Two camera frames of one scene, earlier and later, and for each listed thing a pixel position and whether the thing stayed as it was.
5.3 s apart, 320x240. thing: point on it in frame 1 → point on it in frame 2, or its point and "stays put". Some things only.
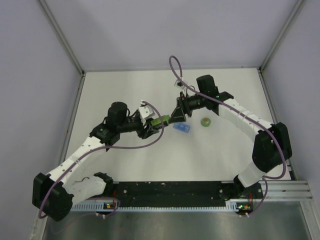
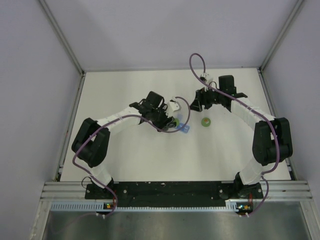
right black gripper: x=183 y=107 → x=197 y=105
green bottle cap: x=205 y=122 stays put
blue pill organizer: x=182 y=127 stays put
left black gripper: x=149 y=130 → x=164 y=124
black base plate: x=214 y=193 stays put
